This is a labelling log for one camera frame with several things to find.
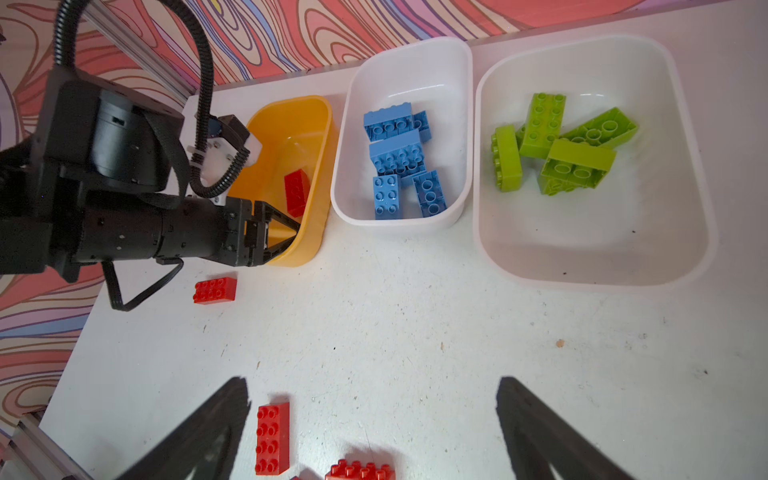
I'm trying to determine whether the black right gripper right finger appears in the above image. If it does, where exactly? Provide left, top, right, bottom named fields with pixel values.
left=496, top=377, right=631, bottom=479

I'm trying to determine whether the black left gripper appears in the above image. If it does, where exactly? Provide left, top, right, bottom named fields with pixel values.
left=161, top=198, right=300, bottom=267

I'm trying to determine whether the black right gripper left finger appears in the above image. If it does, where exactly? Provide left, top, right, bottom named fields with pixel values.
left=120, top=377, right=251, bottom=479

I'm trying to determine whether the red lego brick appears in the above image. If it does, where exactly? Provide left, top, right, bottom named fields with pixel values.
left=284, top=169, right=311, bottom=218
left=324, top=459, right=396, bottom=480
left=255, top=402, right=290, bottom=476
left=193, top=277, right=237, bottom=305

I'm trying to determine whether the blue lego brick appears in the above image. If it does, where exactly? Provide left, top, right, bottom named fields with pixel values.
left=373, top=174, right=402, bottom=220
left=369, top=130, right=425, bottom=178
left=413, top=170, right=447, bottom=218
left=363, top=102, right=432, bottom=143

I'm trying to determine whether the green lego brick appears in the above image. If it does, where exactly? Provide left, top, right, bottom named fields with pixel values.
left=537, top=174, right=580, bottom=196
left=561, top=107, right=639, bottom=149
left=491, top=125, right=523, bottom=192
left=541, top=138, right=617, bottom=189
left=519, top=92, right=567, bottom=159

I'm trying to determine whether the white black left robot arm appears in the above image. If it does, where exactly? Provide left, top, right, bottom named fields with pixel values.
left=1, top=1, right=301, bottom=312

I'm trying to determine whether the yellow plastic bin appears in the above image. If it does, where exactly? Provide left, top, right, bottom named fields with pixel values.
left=229, top=95, right=338, bottom=267

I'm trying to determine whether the white middle plastic bin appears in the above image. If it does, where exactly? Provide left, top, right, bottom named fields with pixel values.
left=331, top=37, right=473, bottom=234

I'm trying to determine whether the white plastic bin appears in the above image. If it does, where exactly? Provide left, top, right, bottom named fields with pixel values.
left=473, top=35, right=717, bottom=291
left=331, top=37, right=473, bottom=234

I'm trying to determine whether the white right plastic bin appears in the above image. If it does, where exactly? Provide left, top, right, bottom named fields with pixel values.
left=473, top=35, right=717, bottom=291

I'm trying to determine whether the aluminium rail at front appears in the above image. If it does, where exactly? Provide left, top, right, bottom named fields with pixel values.
left=1, top=411, right=92, bottom=480

